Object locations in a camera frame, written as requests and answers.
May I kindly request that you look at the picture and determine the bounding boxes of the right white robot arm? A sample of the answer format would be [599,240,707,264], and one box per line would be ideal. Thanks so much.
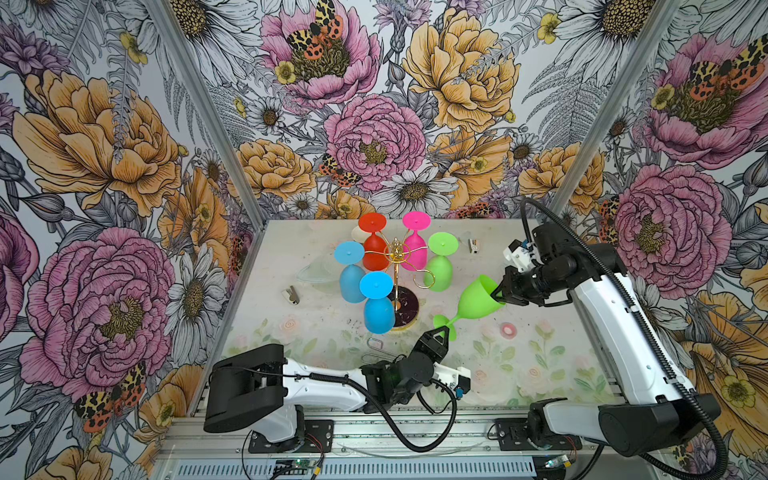
[491,197,728,479]

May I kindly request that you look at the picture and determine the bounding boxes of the gold wire glass rack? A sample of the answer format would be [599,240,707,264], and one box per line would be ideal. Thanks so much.
[387,238,429,331]

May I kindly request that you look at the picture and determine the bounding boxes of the blue wine glass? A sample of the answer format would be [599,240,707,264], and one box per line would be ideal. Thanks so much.
[360,271,395,335]
[334,241,366,304]

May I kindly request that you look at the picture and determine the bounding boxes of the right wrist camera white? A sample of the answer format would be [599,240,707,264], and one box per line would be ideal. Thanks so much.
[503,240,541,274]

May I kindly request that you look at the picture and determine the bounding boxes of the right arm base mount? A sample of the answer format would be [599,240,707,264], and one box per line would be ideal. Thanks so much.
[486,417,583,453]

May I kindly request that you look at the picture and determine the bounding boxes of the small tan clip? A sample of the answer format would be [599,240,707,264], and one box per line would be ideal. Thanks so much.
[282,286,300,305]

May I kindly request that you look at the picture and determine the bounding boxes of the pink wine glass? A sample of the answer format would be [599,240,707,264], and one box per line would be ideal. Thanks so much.
[402,211,431,272]

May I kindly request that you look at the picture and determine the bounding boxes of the brown paper cup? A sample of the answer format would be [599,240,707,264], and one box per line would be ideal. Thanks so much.
[351,225,369,243]

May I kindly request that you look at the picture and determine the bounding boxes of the metal wire tongs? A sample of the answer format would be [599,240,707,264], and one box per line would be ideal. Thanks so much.
[366,337,394,357]

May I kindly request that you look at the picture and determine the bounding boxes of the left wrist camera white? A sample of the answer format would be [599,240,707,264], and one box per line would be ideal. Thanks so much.
[433,363,471,400]

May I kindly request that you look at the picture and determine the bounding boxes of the red wine glass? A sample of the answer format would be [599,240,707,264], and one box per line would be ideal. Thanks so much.
[358,213,390,271]

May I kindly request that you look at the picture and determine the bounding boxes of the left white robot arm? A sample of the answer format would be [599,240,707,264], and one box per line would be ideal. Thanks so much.
[204,327,471,453]

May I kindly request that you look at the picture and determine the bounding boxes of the green wine glass front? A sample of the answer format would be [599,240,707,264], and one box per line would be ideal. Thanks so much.
[433,275,504,341]

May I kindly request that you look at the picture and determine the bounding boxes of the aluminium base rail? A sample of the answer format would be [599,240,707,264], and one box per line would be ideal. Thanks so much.
[155,404,637,480]

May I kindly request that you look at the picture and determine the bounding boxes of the blue wine glass rear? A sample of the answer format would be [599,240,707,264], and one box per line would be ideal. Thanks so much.
[334,241,366,304]

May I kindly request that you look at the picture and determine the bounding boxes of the green wine glass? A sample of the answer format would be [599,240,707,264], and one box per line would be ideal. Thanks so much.
[424,232,459,292]
[433,275,504,341]

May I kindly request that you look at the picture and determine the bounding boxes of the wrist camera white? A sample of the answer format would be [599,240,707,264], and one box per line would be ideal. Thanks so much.
[433,363,471,400]
[503,240,541,274]

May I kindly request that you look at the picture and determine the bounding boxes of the clear plastic bowl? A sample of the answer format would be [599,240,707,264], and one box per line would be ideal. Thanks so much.
[297,253,344,284]

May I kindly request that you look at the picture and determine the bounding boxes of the blue wine glass front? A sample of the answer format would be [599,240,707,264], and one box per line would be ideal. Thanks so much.
[360,271,395,335]

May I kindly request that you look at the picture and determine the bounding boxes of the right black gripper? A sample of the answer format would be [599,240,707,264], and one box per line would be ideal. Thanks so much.
[491,263,570,309]

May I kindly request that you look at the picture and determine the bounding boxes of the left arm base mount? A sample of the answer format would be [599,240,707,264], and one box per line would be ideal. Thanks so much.
[247,419,335,454]

